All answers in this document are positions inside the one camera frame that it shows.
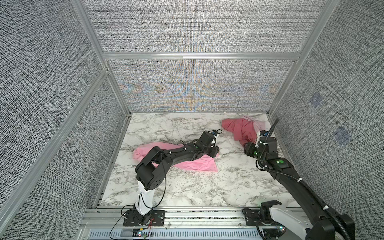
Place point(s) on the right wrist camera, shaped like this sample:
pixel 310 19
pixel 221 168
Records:
pixel 260 134

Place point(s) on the aluminium corner post right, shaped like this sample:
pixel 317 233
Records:
pixel 316 31

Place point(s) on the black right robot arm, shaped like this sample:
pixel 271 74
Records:
pixel 320 222

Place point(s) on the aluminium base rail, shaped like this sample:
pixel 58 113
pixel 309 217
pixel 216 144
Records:
pixel 178 224

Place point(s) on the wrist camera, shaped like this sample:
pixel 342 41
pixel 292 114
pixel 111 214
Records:
pixel 260 134
pixel 216 133

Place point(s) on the aluminium corner post left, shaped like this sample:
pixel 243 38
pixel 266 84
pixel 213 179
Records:
pixel 89 29

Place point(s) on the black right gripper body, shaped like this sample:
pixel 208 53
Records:
pixel 253 151

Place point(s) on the dark pink cloth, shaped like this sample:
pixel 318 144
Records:
pixel 244 131

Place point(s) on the aluminium horizontal back bar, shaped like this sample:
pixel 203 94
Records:
pixel 201 56

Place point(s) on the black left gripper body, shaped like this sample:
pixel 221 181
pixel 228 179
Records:
pixel 210 151

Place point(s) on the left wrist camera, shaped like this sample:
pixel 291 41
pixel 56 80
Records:
pixel 216 133

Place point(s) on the aluminium corner post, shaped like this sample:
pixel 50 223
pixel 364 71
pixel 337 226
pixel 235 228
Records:
pixel 316 31
pixel 89 29

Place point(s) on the pale pink cloth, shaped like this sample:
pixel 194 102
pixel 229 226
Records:
pixel 259 124

